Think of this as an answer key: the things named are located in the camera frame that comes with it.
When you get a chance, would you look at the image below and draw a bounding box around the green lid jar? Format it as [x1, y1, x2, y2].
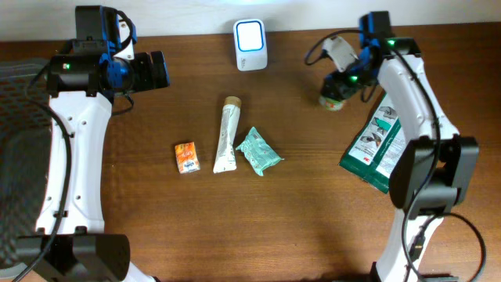
[319, 92, 345, 111]

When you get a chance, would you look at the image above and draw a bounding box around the green 3M wipes packet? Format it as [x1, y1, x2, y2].
[339, 94, 406, 193]

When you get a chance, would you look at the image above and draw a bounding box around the small orange box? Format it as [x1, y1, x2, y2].
[175, 142, 200, 174]

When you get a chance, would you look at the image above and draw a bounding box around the white tube with tan cap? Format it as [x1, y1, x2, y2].
[213, 96, 242, 174]

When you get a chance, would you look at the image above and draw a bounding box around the mint green small packet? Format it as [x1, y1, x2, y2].
[236, 127, 283, 176]

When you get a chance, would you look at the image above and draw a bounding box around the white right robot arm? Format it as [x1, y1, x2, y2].
[317, 11, 479, 281]

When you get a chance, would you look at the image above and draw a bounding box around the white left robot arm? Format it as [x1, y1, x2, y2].
[16, 5, 170, 281]

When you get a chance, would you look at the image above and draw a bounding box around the white barcode scanner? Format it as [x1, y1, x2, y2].
[233, 19, 268, 72]

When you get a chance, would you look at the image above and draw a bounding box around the grey plastic basket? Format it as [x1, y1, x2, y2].
[1, 59, 51, 269]

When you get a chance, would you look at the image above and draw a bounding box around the black right camera cable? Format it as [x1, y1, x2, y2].
[304, 29, 487, 282]

